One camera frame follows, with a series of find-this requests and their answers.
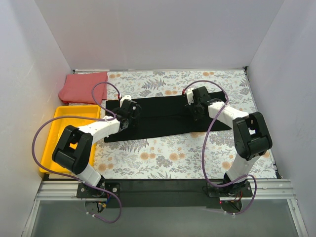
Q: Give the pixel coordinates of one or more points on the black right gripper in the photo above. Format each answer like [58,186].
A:
[197,113]

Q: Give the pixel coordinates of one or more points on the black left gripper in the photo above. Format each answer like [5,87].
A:
[124,122]

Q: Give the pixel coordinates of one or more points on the black t shirt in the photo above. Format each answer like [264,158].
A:
[162,116]

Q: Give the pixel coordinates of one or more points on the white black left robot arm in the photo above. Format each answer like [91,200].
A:
[73,149]

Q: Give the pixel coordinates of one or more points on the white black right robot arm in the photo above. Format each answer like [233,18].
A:
[251,135]

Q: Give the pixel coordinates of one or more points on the floral table mat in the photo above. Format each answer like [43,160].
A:
[185,156]

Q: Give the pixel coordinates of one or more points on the folded red t shirt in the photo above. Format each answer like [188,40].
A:
[78,87]

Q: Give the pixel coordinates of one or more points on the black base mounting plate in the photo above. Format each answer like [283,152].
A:
[165,193]

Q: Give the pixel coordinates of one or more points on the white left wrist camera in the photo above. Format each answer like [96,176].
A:
[123,96]

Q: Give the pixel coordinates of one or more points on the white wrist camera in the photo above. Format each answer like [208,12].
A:
[189,95]
[123,96]

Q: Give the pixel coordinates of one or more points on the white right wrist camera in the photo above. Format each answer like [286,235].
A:
[189,95]

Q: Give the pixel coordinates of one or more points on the aluminium frame rail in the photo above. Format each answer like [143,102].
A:
[49,191]

